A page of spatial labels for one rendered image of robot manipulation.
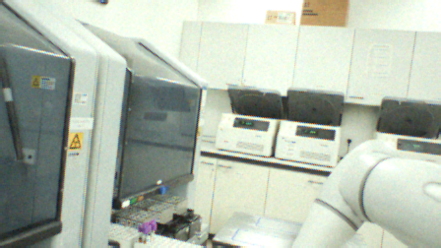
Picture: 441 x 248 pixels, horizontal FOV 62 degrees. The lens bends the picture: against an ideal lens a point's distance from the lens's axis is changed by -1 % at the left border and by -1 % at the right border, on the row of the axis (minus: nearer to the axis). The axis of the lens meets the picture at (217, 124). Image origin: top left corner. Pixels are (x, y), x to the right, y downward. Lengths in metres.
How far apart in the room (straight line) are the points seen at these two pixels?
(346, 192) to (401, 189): 0.12
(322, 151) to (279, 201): 0.60
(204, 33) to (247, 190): 1.69
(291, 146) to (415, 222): 2.80
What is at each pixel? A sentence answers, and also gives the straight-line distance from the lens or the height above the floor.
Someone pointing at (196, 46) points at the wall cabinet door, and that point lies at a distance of 4.02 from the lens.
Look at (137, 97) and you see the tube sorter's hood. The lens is 1.22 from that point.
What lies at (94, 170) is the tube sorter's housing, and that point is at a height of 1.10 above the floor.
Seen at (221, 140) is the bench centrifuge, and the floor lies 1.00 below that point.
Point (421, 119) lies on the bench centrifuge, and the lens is 3.76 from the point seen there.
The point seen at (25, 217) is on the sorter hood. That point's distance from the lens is 0.94.
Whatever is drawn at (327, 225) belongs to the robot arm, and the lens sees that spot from 0.75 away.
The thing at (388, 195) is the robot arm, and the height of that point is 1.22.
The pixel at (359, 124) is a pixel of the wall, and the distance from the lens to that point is 3.99.
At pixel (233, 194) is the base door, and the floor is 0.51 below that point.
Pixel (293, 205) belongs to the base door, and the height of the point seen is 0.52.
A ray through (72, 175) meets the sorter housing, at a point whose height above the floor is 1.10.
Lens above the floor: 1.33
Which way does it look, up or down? 3 degrees down
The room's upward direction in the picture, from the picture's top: 7 degrees clockwise
